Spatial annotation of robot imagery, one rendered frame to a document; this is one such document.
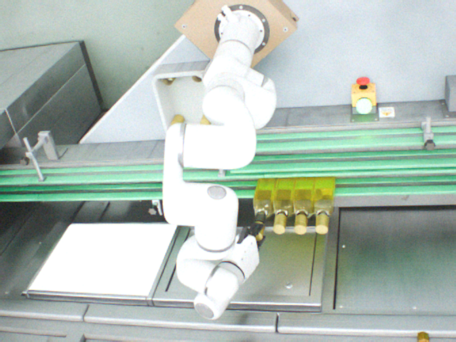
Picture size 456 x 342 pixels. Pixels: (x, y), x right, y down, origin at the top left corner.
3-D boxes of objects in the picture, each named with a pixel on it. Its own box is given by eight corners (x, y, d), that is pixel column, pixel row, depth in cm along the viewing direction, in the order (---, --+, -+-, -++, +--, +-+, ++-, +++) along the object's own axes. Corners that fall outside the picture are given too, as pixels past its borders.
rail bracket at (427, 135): (417, 126, 152) (422, 151, 141) (418, 103, 148) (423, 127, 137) (431, 125, 151) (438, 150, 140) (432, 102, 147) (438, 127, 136)
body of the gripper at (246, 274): (245, 293, 135) (263, 263, 143) (239, 264, 130) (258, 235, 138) (219, 286, 139) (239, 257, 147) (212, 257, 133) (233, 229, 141)
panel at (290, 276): (70, 227, 189) (25, 298, 162) (68, 221, 188) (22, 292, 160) (328, 227, 166) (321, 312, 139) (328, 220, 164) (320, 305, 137)
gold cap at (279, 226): (275, 224, 151) (273, 234, 148) (273, 214, 149) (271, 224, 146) (288, 223, 150) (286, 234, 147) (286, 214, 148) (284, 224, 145)
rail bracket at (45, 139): (58, 153, 196) (29, 189, 178) (43, 113, 187) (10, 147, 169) (69, 153, 195) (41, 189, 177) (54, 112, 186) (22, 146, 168)
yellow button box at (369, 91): (352, 103, 165) (352, 115, 159) (351, 81, 161) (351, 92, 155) (375, 102, 164) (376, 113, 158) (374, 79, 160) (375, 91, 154)
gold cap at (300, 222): (296, 224, 150) (295, 235, 146) (293, 215, 148) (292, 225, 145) (309, 222, 149) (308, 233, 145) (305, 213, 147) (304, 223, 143)
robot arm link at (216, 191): (237, 192, 120) (170, 188, 120) (243, 117, 105) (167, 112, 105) (235, 251, 108) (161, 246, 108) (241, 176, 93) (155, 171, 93)
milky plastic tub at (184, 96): (174, 125, 183) (166, 138, 176) (157, 64, 171) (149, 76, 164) (223, 122, 178) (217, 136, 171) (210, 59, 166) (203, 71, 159)
